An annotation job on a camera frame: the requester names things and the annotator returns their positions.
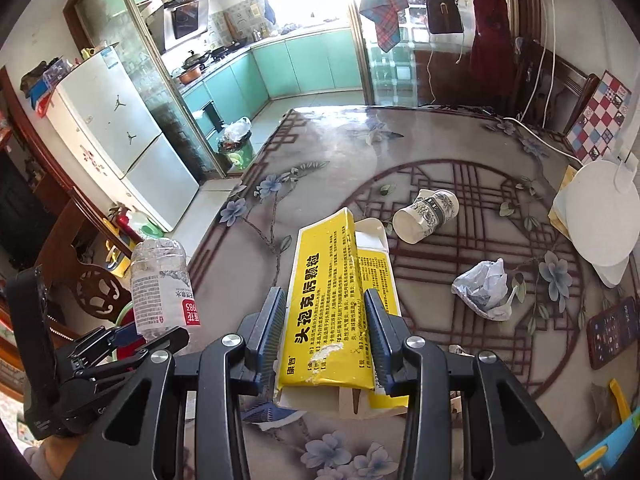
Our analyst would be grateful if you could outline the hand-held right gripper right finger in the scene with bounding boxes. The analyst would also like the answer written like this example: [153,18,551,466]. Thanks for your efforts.
[363,288,584,480]

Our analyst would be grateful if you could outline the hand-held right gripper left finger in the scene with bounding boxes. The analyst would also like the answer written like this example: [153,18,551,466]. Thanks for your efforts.
[62,286,288,480]

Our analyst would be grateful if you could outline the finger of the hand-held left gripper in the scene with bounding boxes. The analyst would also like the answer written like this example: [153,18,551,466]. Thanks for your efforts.
[60,326,192,402]
[70,326,140,363]

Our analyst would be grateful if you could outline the clear plastic bottle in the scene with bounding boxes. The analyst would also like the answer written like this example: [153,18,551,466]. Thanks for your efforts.
[130,238,194,339]

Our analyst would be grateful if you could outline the yellow cardboard box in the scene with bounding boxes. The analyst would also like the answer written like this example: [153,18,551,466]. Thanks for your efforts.
[274,207,411,419]

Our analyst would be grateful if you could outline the person's left hand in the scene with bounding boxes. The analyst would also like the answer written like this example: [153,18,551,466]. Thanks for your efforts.
[22,435,77,480]

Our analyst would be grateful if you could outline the carved wooden chair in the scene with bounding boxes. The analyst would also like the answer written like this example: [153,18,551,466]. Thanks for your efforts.
[35,199,137,348]

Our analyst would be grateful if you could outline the yellow plastic toy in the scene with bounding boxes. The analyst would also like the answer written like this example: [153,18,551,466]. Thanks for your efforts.
[102,219,135,277]

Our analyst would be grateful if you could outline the crumpled white paper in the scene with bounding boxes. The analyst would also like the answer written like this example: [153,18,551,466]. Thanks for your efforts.
[451,258,516,322]

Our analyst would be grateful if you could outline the green white jug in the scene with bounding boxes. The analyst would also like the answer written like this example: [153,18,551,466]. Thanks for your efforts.
[125,209,164,239]

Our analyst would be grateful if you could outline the printed paper cup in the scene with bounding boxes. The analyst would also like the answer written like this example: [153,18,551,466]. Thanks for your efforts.
[392,189,460,245]

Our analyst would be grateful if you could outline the floral table cover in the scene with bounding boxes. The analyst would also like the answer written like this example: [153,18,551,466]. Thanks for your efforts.
[187,105,640,480]

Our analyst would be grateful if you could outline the green bin with white bag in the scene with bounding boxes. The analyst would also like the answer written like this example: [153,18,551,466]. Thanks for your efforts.
[217,117,256,171]

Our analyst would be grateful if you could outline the white refrigerator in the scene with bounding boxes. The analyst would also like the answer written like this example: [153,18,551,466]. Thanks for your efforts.
[47,45,201,234]

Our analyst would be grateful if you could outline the yellow notepad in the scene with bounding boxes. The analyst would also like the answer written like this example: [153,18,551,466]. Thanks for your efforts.
[548,165,579,228]

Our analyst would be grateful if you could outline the smartphone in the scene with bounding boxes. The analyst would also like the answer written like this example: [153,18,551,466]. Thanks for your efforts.
[586,296,640,371]

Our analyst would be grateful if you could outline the blue red bag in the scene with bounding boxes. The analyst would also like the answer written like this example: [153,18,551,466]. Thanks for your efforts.
[27,82,57,114]

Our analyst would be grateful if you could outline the blue plastic item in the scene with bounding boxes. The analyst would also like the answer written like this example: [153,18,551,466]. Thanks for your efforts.
[575,430,624,472]

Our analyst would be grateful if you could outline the white round device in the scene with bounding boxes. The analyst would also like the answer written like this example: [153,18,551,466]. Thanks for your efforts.
[552,152,640,289]

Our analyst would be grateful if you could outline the dark green cloth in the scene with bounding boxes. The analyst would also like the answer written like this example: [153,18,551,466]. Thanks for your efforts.
[20,61,51,94]

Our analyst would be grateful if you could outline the turquoise base cabinets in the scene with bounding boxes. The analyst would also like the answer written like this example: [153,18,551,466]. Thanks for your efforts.
[182,29,366,127]

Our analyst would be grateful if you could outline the clear plastic box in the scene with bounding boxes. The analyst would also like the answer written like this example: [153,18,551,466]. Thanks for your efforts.
[42,59,74,84]

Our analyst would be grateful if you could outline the dark wooden chair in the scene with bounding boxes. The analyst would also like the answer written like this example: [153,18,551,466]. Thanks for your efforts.
[510,36,601,134]

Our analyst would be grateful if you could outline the dark red garment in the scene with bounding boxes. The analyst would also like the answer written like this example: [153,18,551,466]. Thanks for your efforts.
[470,0,522,107]

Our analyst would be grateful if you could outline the checkered board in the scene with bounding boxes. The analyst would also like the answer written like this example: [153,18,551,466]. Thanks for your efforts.
[565,70,632,164]

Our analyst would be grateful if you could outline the range hood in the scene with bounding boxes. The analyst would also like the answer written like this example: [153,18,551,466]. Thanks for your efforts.
[160,0,211,54]

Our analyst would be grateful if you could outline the plaid cloth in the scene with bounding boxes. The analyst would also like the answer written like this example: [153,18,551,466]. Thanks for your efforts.
[359,0,409,54]

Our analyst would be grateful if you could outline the yellow plastic handle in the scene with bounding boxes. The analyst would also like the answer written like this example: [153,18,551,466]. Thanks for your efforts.
[607,379,634,424]

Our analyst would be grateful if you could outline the white power cable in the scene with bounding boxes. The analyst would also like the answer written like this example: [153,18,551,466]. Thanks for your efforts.
[501,0,585,167]

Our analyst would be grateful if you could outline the thin white cord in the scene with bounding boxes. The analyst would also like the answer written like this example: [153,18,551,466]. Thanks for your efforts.
[425,35,466,107]

